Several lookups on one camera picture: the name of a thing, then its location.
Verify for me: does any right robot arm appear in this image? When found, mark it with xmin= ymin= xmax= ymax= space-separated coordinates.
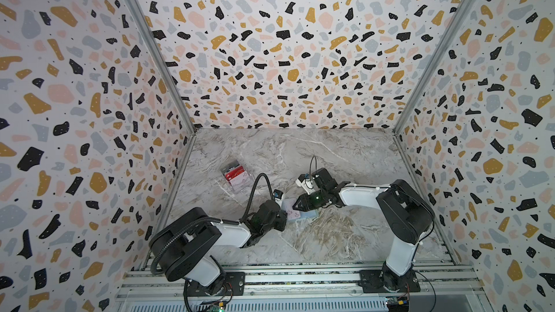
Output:
xmin=293 ymin=168 xmax=435 ymax=293

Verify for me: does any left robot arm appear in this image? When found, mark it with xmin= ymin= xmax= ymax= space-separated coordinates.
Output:
xmin=149 ymin=200 xmax=288 ymax=296

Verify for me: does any clear acrylic card box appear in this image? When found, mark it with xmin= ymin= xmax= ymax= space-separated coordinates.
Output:
xmin=220 ymin=159 xmax=254 ymax=193

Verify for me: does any red card in box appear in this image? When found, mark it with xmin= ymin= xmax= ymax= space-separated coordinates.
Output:
xmin=224 ymin=166 xmax=244 ymax=181

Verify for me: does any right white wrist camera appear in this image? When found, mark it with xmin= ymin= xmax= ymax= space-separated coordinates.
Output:
xmin=296 ymin=173 xmax=317 ymax=194

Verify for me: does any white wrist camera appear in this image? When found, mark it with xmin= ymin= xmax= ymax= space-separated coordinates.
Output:
xmin=273 ymin=189 xmax=283 ymax=203
xmin=296 ymin=173 xmax=317 ymax=194

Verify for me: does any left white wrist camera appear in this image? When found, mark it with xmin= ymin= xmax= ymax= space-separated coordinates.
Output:
xmin=273 ymin=189 xmax=283 ymax=203

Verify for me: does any left black corrugated cable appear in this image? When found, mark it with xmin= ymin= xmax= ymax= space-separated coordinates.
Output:
xmin=149 ymin=172 xmax=275 ymax=276

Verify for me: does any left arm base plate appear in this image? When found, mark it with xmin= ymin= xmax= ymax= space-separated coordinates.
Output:
xmin=184 ymin=272 xmax=246 ymax=298

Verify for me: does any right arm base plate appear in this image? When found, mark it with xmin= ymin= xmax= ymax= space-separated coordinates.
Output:
xmin=358 ymin=267 xmax=421 ymax=293

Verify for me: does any aluminium front rail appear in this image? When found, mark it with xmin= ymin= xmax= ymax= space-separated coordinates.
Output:
xmin=115 ymin=261 xmax=485 ymax=303

